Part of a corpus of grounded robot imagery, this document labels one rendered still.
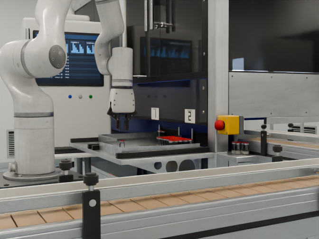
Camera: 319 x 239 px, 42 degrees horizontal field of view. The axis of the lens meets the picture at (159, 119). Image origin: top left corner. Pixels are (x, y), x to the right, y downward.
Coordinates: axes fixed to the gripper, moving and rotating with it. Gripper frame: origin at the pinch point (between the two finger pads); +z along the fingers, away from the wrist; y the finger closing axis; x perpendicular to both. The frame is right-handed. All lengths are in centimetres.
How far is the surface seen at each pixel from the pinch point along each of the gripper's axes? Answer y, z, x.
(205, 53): -30.7, -29.7, 14.1
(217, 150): -32.0, 9.2, 22.1
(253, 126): -491, 41, -507
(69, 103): 1, -8, -79
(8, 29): -25, -119, -534
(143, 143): -14.4, 9.1, -9.9
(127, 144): -6.8, 9.1, -9.9
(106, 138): -4.9, 8.4, -32.7
